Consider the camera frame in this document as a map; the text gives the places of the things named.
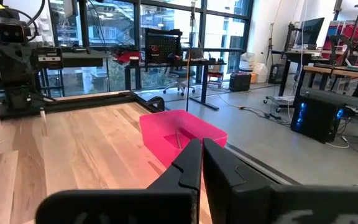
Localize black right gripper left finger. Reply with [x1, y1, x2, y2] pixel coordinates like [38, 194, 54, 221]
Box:
[35, 138, 203, 224]

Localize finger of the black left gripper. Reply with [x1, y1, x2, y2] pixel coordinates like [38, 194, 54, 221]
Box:
[14, 46, 34, 83]
[0, 46, 16, 83]

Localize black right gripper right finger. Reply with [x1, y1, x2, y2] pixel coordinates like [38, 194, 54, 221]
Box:
[202, 138, 358, 224]

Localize dark grey desk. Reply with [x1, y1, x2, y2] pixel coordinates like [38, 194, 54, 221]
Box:
[61, 49, 109, 68]

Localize pink plastic bin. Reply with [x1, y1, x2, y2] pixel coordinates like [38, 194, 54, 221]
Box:
[139, 108, 229, 169]

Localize red object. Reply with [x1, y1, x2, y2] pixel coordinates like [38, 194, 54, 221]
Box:
[115, 50, 142, 65]

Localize black computer tower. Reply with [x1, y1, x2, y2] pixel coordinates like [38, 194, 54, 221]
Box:
[290, 94, 347, 144]

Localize white cart base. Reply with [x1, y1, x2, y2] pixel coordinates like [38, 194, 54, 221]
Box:
[262, 95, 295, 113]

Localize black table clamp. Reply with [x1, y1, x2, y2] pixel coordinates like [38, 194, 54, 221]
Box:
[146, 95, 167, 113]

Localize black pegboard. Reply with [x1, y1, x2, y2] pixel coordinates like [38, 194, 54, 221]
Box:
[144, 27, 183, 68]

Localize large black framed window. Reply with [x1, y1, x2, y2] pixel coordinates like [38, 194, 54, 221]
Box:
[47, 0, 254, 94]

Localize black equipment case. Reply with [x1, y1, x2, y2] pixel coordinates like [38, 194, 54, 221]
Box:
[228, 72, 252, 93]

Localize small black tower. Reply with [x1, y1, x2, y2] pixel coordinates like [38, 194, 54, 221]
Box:
[268, 63, 285, 85]

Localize white container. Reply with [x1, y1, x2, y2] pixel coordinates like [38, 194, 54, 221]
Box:
[252, 62, 269, 84]

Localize blue office chair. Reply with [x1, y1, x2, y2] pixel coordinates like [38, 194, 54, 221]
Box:
[162, 67, 197, 96]

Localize white stacked bins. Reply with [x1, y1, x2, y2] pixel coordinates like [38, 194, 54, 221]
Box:
[239, 52, 256, 71]

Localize black monitor desk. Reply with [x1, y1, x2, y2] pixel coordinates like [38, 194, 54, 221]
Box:
[270, 49, 334, 98]

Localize wooden top grey workbench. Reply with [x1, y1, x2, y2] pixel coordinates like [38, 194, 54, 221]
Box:
[300, 63, 358, 110]

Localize black computer monitor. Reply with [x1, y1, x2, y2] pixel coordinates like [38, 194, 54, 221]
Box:
[293, 17, 326, 50]

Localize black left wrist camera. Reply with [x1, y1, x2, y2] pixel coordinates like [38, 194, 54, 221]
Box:
[0, 15, 32, 44]

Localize white wire rack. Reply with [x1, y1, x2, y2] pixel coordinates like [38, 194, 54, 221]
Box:
[321, 17, 358, 60]

